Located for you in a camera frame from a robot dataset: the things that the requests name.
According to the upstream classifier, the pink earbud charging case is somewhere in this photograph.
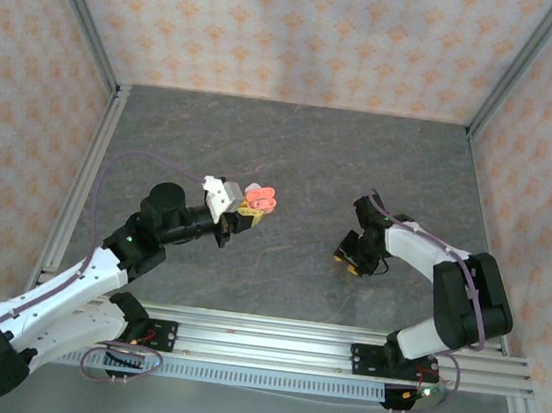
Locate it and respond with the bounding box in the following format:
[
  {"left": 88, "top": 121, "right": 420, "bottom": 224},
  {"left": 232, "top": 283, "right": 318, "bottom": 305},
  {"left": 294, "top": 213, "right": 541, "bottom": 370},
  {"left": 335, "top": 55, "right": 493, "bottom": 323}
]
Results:
[{"left": 242, "top": 181, "right": 280, "bottom": 216}]

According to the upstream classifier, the circuit board with lights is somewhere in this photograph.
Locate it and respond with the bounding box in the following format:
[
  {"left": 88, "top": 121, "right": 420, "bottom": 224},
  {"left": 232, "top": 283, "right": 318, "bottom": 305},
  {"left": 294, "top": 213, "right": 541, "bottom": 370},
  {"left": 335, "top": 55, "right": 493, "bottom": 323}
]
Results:
[{"left": 381, "top": 379, "right": 449, "bottom": 413}]

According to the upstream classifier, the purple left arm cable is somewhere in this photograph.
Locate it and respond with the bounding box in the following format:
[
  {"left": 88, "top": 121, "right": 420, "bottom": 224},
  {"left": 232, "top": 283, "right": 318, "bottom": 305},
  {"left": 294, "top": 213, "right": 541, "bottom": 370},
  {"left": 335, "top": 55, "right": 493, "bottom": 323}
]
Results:
[{"left": 0, "top": 134, "right": 210, "bottom": 413}]

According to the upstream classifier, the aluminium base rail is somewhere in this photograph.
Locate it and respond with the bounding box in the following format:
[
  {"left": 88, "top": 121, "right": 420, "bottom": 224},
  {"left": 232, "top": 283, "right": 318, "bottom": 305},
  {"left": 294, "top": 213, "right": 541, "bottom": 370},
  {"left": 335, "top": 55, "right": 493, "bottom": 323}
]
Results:
[{"left": 32, "top": 287, "right": 542, "bottom": 400}]

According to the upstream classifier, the red wire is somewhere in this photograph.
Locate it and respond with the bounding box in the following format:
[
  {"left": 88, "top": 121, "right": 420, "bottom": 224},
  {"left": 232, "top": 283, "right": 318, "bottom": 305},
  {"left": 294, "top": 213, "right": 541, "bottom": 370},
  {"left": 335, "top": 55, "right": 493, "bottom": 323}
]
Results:
[
  {"left": 414, "top": 364, "right": 441, "bottom": 384},
  {"left": 137, "top": 326, "right": 159, "bottom": 347}
]

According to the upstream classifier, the grey slotted cable duct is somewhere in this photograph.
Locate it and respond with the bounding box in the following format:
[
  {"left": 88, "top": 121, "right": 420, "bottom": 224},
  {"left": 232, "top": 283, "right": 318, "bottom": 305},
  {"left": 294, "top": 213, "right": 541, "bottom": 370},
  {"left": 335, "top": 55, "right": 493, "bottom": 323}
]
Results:
[{"left": 42, "top": 341, "right": 389, "bottom": 406}]

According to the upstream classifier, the aluminium frame post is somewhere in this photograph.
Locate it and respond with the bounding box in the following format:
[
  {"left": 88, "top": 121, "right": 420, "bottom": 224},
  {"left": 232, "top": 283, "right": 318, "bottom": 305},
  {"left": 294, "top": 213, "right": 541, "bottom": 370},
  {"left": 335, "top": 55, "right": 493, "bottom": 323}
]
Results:
[
  {"left": 465, "top": 0, "right": 552, "bottom": 149},
  {"left": 21, "top": 0, "right": 134, "bottom": 98}
]

